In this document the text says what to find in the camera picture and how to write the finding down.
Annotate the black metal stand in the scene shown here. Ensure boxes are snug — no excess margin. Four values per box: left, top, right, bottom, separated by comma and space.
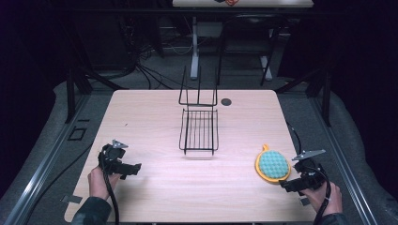
62, 55, 130, 125
274, 67, 333, 128

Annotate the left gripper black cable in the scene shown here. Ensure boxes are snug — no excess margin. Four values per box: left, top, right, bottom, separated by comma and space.
98, 151, 121, 225

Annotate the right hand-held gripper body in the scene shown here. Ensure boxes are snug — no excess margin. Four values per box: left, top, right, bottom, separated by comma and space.
291, 149, 329, 192

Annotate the thin black cable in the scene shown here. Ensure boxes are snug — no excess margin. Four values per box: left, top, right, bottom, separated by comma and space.
285, 121, 303, 155

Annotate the bundle of black cables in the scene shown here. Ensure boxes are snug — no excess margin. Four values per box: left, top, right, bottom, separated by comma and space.
116, 15, 191, 91

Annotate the black chair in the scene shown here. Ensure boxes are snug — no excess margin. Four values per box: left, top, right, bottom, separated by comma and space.
216, 12, 284, 87

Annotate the person's right hand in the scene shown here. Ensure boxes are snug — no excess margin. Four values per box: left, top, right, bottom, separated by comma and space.
298, 181, 344, 218

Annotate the yellow and green sponge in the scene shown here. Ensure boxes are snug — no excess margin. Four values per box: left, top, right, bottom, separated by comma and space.
254, 143, 292, 185

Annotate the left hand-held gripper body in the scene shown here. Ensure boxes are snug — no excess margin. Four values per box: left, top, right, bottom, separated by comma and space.
98, 139, 130, 176

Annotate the person's left hand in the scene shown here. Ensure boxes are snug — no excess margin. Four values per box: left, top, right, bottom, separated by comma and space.
86, 165, 122, 202

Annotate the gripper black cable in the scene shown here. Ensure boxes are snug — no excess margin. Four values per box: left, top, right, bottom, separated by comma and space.
304, 164, 332, 225
98, 151, 121, 225

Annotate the white desk with white legs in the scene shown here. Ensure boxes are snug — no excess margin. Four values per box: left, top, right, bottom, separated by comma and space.
172, 0, 314, 83

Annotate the aluminium floor rail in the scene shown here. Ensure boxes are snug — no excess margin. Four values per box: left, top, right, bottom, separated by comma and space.
308, 97, 380, 225
2, 93, 92, 225

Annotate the black floor cable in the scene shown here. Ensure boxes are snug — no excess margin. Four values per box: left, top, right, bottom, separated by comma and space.
23, 142, 94, 225

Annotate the black wire rack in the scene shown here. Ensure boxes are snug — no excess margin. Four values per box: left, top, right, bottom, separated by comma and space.
177, 65, 220, 157

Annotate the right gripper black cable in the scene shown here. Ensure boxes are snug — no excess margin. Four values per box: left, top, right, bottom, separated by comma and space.
304, 164, 332, 225

